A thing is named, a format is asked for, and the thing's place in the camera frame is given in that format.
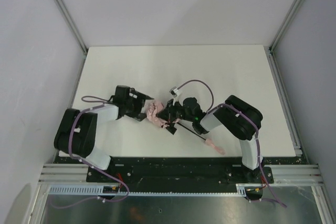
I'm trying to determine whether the grey cable duct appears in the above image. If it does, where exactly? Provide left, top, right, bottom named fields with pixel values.
left=48, top=184, right=252, bottom=197

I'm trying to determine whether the right aluminium corner post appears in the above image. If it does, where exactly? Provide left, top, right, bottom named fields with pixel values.
left=270, top=0, right=321, bottom=51

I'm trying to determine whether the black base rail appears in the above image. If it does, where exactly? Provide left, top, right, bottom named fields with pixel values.
left=86, top=157, right=274, bottom=193

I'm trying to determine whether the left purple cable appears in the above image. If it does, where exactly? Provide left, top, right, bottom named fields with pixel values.
left=68, top=95, right=113, bottom=168

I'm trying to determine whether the aluminium corner post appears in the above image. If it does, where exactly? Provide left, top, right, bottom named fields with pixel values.
left=270, top=0, right=321, bottom=51
left=39, top=0, right=89, bottom=53

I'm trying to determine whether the left aluminium corner post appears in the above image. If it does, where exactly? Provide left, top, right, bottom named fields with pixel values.
left=39, top=0, right=89, bottom=53

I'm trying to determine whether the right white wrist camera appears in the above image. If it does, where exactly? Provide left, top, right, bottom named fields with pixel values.
left=169, top=87, right=182, bottom=105

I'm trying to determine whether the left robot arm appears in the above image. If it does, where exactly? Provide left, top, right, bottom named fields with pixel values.
left=54, top=85, right=154, bottom=170

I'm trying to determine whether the pink folding umbrella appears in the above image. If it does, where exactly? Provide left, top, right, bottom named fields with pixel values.
left=146, top=101, right=225, bottom=155

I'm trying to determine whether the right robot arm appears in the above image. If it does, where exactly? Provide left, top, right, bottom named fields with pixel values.
left=156, top=95, right=263, bottom=170

